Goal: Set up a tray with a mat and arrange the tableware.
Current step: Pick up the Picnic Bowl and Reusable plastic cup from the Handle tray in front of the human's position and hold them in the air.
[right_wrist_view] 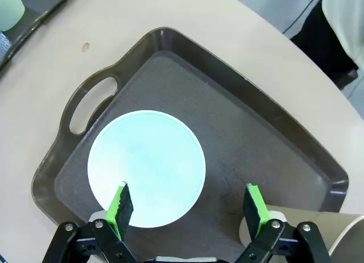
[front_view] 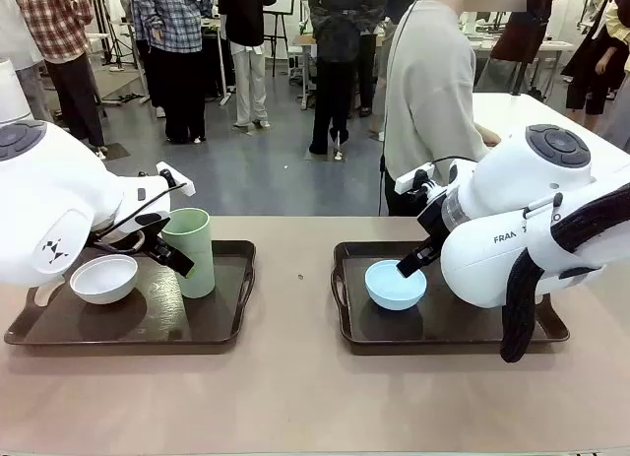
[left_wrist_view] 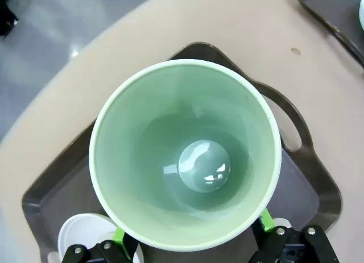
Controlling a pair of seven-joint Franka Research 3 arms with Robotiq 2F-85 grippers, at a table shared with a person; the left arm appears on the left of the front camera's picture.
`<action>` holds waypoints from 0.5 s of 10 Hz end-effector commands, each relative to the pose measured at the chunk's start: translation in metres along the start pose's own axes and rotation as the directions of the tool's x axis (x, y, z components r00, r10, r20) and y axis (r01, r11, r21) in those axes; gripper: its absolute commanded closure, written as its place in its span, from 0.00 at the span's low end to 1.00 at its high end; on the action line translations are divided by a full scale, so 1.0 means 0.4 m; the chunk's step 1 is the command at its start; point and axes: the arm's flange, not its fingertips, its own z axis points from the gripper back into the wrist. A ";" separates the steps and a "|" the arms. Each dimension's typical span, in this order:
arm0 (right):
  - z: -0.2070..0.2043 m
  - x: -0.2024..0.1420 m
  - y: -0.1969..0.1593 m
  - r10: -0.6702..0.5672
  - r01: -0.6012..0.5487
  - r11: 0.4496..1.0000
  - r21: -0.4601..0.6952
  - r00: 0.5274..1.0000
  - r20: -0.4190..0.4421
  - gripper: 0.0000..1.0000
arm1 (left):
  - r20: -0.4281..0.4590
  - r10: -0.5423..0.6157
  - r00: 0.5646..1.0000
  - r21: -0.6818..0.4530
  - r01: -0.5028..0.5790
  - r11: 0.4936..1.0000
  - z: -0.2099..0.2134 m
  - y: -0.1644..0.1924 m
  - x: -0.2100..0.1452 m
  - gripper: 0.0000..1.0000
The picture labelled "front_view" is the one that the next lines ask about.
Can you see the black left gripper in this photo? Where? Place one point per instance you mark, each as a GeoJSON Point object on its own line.
{"type": "Point", "coordinates": [152, 229]}

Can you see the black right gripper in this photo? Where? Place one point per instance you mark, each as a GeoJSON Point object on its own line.
{"type": "Point", "coordinates": [433, 224]}

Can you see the pale green plastic cup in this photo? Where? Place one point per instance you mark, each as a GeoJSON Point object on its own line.
{"type": "Point", "coordinates": [197, 239]}

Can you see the light blue bowl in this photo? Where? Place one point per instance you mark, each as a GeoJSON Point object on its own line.
{"type": "Point", "coordinates": [394, 296]}

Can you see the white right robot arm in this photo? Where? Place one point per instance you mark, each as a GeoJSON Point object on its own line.
{"type": "Point", "coordinates": [492, 190]}

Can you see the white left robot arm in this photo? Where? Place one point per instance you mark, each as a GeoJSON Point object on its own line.
{"type": "Point", "coordinates": [49, 205]}

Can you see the dark brown serving tray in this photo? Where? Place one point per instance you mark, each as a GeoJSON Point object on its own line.
{"type": "Point", "coordinates": [384, 328]}
{"type": "Point", "coordinates": [123, 323]}

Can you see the person's right hand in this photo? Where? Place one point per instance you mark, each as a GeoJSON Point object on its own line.
{"type": "Point", "coordinates": [492, 137]}

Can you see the white bowl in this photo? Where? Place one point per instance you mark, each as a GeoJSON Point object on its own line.
{"type": "Point", "coordinates": [103, 279]}

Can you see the dark flat floor plate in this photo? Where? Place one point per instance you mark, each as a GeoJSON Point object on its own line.
{"type": "Point", "coordinates": [113, 150]}

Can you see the person in beige t-shirt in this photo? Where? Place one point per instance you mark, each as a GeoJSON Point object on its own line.
{"type": "Point", "coordinates": [428, 106]}

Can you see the person with dark backpack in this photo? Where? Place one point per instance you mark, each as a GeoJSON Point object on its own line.
{"type": "Point", "coordinates": [339, 37]}

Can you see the person in blue plaid shirt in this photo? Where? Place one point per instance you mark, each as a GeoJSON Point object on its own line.
{"type": "Point", "coordinates": [172, 22]}

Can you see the person in dark red clothes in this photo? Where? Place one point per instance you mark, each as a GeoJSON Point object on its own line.
{"type": "Point", "coordinates": [522, 32]}

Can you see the person in yellow top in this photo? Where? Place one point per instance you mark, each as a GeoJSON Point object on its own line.
{"type": "Point", "coordinates": [590, 77]}

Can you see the white background work table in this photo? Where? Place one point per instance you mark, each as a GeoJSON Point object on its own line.
{"type": "Point", "coordinates": [556, 45]}

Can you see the person in black top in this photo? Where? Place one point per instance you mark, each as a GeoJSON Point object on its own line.
{"type": "Point", "coordinates": [246, 13]}

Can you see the person in red plaid shirt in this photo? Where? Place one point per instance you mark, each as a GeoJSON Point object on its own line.
{"type": "Point", "coordinates": [54, 18]}

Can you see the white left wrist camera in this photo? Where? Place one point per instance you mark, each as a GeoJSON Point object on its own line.
{"type": "Point", "coordinates": [189, 188]}

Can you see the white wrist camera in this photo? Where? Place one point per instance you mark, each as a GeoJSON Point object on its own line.
{"type": "Point", "coordinates": [411, 180]}
{"type": "Point", "coordinates": [189, 188]}

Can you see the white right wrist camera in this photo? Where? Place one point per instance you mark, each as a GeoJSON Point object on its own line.
{"type": "Point", "coordinates": [411, 180]}

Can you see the white cylindrical pedestal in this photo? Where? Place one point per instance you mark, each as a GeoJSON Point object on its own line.
{"type": "Point", "coordinates": [12, 91]}

